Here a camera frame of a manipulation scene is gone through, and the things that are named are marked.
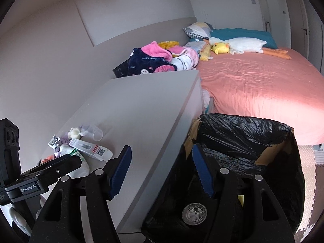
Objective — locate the white door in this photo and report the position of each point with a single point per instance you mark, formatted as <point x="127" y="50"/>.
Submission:
<point x="289" y="24"/>

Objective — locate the white cotton knot toy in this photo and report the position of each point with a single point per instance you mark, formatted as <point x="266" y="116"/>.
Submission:
<point x="74" y="133"/>

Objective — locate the foil cup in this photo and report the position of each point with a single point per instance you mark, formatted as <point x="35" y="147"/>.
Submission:
<point x="194" y="214"/>

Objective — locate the black wall socket panel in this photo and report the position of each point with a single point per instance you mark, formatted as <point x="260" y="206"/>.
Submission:
<point x="122" y="70"/>

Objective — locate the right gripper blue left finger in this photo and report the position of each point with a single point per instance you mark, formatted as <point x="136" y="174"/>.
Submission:
<point x="118" y="172"/>

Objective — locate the navy pink clothes pile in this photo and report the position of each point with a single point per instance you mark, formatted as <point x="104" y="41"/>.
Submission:
<point x="153" y="58"/>

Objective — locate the yellow long plush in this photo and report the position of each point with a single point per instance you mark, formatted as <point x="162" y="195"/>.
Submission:
<point x="205" y="53"/>

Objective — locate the silver snack wrapper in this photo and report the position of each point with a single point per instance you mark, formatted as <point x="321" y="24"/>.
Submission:
<point x="55" y="143"/>

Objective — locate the purple plastic bag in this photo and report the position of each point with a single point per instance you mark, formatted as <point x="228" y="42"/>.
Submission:
<point x="65" y="141"/>

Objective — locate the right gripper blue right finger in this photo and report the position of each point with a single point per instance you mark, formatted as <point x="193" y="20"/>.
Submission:
<point x="203" y="169"/>

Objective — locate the pink bed sheet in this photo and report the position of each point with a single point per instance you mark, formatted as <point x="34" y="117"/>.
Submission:
<point x="289" y="91"/>

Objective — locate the clear plastic case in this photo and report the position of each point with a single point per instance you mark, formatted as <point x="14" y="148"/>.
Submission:
<point x="91" y="131"/>

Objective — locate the white thermometer box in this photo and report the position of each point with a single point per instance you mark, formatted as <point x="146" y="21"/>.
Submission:
<point x="94" y="151"/>

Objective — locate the yellow snack wrapper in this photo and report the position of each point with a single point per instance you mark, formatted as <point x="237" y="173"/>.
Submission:
<point x="241" y="199"/>

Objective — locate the foam floor mat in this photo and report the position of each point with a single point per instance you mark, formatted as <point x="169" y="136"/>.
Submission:
<point x="312" y="167"/>

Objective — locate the orange bottle cap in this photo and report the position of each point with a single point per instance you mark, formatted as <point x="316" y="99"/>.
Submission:
<point x="47" y="159"/>

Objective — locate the yellow duck plush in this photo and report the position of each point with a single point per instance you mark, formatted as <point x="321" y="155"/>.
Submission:
<point x="220" y="48"/>

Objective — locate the black lined trash box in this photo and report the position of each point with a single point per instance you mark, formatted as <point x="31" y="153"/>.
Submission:
<point x="249" y="156"/>

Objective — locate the white AD milk bottle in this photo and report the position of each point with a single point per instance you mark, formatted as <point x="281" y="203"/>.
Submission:
<point x="78" y="166"/>

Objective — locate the white goose plush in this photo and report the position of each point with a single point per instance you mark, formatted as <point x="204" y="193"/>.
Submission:
<point x="241" y="45"/>

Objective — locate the patterned pillow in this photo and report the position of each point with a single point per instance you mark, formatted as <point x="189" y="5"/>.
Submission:
<point x="198" y="30"/>

